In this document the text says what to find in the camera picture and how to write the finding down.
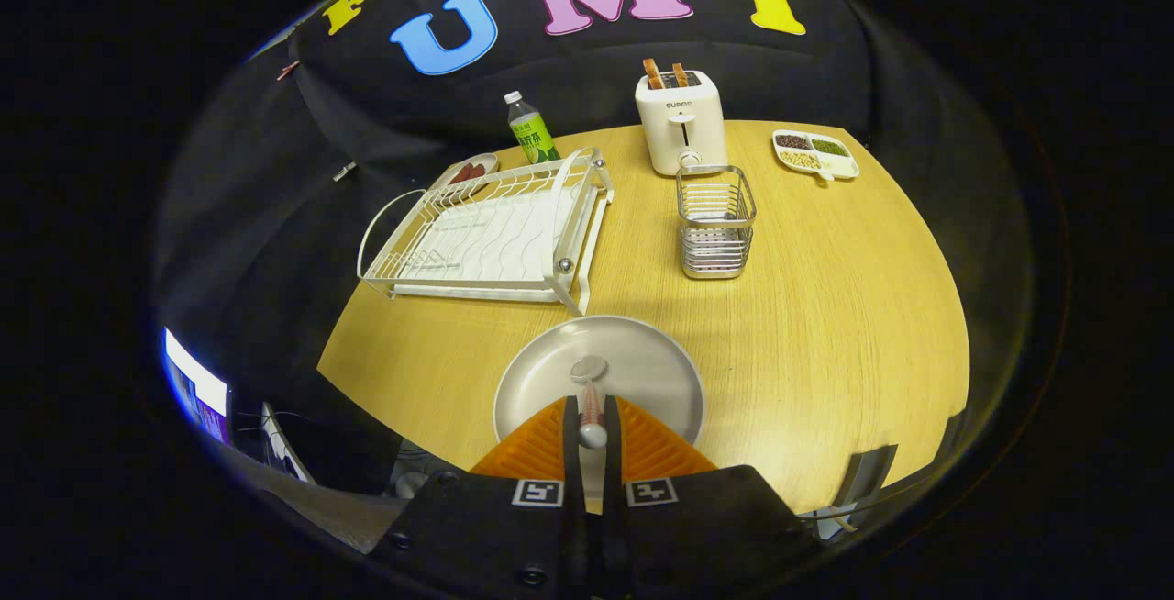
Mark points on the white toaster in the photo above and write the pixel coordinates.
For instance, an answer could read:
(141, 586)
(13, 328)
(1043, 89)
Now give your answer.
(679, 137)

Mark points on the brown meat piece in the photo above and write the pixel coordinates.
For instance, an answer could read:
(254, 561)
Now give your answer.
(477, 169)
(460, 174)

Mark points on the small beige plate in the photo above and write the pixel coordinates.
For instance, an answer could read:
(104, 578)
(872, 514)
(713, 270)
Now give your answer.
(489, 160)

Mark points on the white clip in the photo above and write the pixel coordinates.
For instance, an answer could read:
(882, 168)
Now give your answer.
(345, 171)

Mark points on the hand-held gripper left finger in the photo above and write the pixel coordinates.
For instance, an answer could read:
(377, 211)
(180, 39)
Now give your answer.
(571, 453)

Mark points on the green label drink bottle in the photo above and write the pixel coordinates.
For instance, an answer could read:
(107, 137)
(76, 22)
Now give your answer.
(534, 137)

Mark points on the white divided bean dish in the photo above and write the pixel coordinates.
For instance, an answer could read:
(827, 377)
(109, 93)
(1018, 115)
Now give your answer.
(839, 164)

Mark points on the toast slice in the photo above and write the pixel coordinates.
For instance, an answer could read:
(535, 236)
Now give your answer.
(680, 75)
(652, 73)

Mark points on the lit computer monitor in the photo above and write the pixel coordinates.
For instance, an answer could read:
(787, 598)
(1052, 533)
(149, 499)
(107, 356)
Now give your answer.
(197, 384)

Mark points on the pink clip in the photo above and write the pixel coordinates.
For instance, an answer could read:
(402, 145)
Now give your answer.
(287, 70)

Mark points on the grey round plate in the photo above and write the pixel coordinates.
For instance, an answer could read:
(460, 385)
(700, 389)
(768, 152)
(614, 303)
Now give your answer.
(633, 361)

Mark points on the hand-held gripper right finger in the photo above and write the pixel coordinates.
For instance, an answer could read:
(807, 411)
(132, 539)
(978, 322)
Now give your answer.
(613, 462)

